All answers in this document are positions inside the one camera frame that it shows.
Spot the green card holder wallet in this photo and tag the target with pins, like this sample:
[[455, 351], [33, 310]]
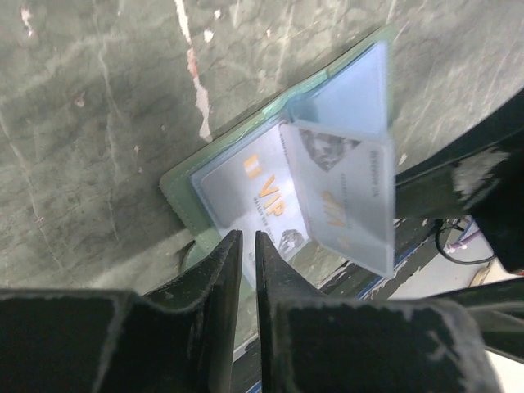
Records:
[[351, 95]]

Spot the white VIP credit card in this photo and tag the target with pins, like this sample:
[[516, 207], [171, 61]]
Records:
[[249, 187]]

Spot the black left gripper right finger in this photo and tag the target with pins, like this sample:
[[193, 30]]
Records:
[[311, 342]]

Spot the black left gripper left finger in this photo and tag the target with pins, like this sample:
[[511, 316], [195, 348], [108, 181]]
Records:
[[180, 338]]

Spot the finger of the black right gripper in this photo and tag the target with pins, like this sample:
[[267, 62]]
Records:
[[479, 174]]

